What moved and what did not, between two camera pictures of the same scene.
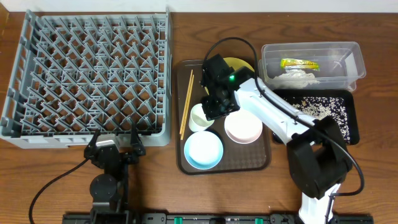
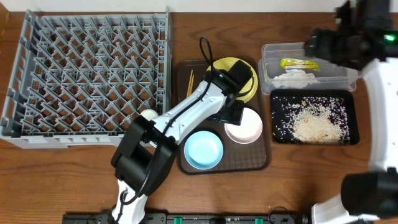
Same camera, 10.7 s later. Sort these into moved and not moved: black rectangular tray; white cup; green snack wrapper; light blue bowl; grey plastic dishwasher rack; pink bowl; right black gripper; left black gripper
Moved: white cup; right black gripper; left black gripper
Not moved: pink bowl; grey plastic dishwasher rack; green snack wrapper; black rectangular tray; light blue bowl
